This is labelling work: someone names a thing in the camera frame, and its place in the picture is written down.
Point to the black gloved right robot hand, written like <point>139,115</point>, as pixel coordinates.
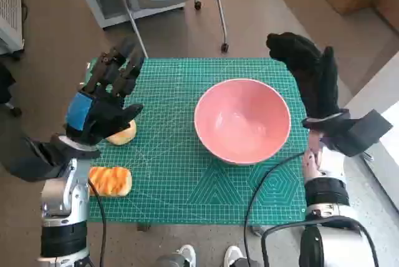
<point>315,76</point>

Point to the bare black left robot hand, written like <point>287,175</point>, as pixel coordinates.
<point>103,114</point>

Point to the round bread bun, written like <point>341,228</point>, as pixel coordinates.
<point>124,136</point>

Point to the rectangular striped bread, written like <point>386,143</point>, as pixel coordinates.
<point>112,181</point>

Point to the pink bowl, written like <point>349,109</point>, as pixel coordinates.
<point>243,123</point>

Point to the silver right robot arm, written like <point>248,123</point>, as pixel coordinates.
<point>330,248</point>

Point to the green cutting mat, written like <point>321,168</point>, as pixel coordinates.
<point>168,108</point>

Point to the white side table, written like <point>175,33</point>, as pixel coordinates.
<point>383,142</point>

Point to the black chair base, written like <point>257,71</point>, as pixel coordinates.
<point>4,86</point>

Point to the grey robot left knee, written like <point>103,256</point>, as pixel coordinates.
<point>168,262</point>

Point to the white shoe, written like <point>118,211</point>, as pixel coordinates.
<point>233,254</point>
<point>187,254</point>

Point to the dark robot right knee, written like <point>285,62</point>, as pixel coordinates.
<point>246,263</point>

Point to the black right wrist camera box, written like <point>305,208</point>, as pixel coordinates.
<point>358,133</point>

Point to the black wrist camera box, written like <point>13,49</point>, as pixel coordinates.
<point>28,161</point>
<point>358,133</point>

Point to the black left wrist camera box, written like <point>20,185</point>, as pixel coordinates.
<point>28,161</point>

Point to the black table bracket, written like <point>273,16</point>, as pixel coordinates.
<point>257,230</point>

